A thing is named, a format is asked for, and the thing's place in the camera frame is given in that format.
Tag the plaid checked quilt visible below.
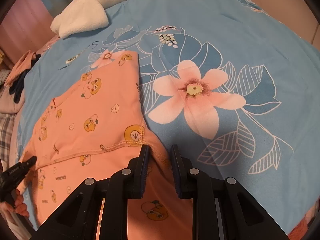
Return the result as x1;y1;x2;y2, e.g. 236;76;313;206
0;113;16;163

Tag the mauve pillow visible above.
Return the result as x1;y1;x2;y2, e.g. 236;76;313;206
0;85;25;114

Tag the person's left hand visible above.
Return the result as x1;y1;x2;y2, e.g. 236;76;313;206
1;189;29;223

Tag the dark navy folded garment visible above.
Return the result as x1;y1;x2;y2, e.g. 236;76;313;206
9;54;41;103

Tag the white fluffy plush toy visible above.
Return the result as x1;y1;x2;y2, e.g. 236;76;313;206
50;0;127;38

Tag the blue floral blanket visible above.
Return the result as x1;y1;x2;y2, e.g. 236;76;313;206
18;0;319;238

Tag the orange cartoon print baby garment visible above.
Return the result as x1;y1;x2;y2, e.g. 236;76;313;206
21;51;192;239

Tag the folded peach garment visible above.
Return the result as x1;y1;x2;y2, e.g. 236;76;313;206
4;50;36;86

